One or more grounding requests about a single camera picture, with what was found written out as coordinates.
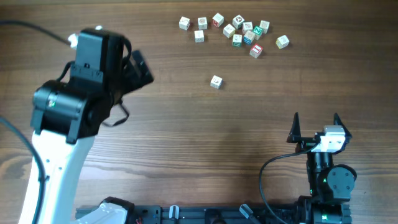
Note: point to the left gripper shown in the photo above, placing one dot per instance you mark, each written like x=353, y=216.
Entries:
x=131, y=80

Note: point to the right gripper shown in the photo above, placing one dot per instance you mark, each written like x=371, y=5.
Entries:
x=305, y=143

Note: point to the wooden block number two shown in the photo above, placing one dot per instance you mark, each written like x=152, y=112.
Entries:
x=216, y=82

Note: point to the wooden block red letter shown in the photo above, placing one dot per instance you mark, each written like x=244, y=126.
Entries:
x=217, y=20

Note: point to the wooden block green side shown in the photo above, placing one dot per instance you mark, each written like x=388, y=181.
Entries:
x=237, y=40

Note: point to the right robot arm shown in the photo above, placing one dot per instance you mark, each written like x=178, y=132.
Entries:
x=330, y=185

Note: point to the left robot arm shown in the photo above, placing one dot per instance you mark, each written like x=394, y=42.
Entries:
x=67, y=116

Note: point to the plain wooden block far left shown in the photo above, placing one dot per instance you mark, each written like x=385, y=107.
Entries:
x=184, y=23

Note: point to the plain wooden block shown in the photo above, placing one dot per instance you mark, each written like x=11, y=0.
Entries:
x=184, y=23
x=199, y=36

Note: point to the plain wooden block centre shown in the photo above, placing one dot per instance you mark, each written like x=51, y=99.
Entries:
x=199, y=36

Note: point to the wooden block with face drawing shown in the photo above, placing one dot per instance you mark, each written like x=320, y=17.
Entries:
x=202, y=23

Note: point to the wooden block yellow side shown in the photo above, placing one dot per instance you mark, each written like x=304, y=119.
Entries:
x=282, y=42

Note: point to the wooden block red I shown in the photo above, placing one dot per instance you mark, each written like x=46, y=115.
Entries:
x=256, y=50

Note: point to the wooden block letter W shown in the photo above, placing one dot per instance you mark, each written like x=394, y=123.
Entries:
x=229, y=30

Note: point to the wooden block dark picture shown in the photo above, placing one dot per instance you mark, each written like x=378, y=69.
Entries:
x=238, y=21

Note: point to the wooden block green Z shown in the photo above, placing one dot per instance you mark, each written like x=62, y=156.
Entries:
x=258, y=31

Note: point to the wooden block blue side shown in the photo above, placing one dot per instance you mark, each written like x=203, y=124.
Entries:
x=249, y=37

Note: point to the wooden block pale green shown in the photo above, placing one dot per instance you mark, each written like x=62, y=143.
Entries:
x=264, y=25

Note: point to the wooden block with sketch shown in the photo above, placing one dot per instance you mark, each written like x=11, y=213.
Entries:
x=247, y=26

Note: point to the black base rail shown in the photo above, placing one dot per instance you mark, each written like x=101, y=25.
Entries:
x=158, y=215

